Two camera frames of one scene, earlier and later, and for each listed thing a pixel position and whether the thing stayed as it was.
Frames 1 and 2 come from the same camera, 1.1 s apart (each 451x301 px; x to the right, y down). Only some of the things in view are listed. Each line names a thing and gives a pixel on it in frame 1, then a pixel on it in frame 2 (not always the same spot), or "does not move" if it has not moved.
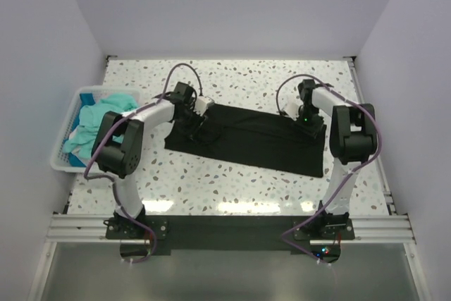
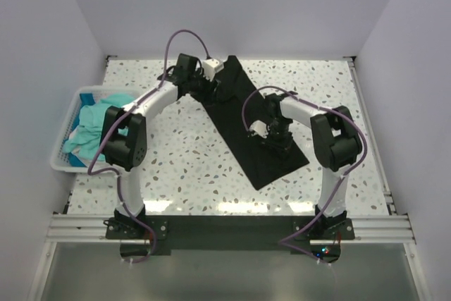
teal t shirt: (81, 142) does not move
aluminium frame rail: (79, 228) does not move
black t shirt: (262, 139) to (232, 110)
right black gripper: (313, 131) to (282, 146)
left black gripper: (191, 132) to (206, 95)
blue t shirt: (86, 99) does not move
